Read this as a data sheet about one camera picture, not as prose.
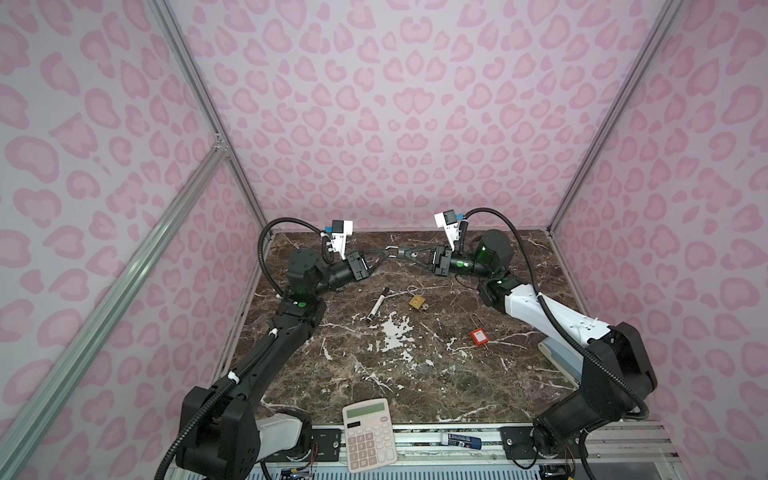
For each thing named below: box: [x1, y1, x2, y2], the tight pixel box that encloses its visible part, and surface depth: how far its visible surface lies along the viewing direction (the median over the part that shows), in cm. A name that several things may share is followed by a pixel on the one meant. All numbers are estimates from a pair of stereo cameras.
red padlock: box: [470, 313, 490, 347], surface depth 92 cm
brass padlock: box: [409, 295, 426, 310], surface depth 100 cm
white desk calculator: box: [342, 398, 397, 473], surface depth 75 cm
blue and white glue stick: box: [447, 433, 483, 450], surface depth 74 cm
